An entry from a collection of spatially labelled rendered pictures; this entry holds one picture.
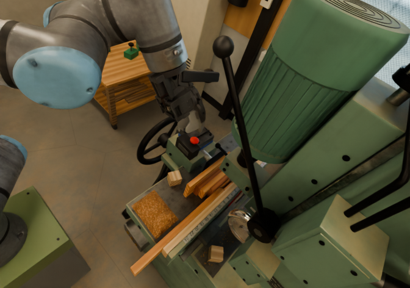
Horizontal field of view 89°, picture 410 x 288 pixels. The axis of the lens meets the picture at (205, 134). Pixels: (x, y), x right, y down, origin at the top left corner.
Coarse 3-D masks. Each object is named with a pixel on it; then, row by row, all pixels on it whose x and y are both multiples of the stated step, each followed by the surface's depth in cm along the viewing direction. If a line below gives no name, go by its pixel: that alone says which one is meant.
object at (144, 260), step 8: (224, 184) 71; (208, 200) 66; (200, 208) 64; (192, 216) 62; (184, 224) 60; (176, 232) 58; (160, 240) 56; (168, 240) 56; (152, 248) 54; (160, 248) 55; (144, 256) 52; (152, 256) 53; (136, 264) 51; (144, 264) 51; (136, 272) 50
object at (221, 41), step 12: (216, 48) 32; (228, 48) 32; (228, 60) 34; (228, 72) 34; (228, 84) 35; (240, 108) 37; (240, 120) 37; (240, 132) 38; (252, 168) 41; (252, 180) 42; (252, 216) 47; (264, 216) 45; (276, 216) 45; (252, 228) 46; (264, 228) 43; (276, 228) 44; (264, 240) 45
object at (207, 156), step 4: (204, 152) 75; (220, 152) 73; (204, 156) 75; (208, 156) 74; (216, 156) 71; (220, 156) 72; (208, 160) 69; (212, 160) 70; (216, 160) 72; (208, 164) 69; (204, 168) 72
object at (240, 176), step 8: (232, 152) 64; (224, 160) 64; (232, 160) 62; (224, 168) 65; (232, 168) 63; (240, 168) 61; (256, 168) 63; (232, 176) 64; (240, 176) 62; (248, 176) 60; (256, 176) 61; (264, 176) 61; (240, 184) 63; (248, 184) 61
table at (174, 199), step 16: (224, 144) 88; (192, 176) 75; (144, 192) 67; (160, 192) 68; (176, 192) 70; (192, 192) 71; (128, 208) 63; (176, 208) 66; (192, 208) 67; (144, 224) 61; (176, 224) 63; (208, 224) 70; (160, 256) 60; (176, 256) 63
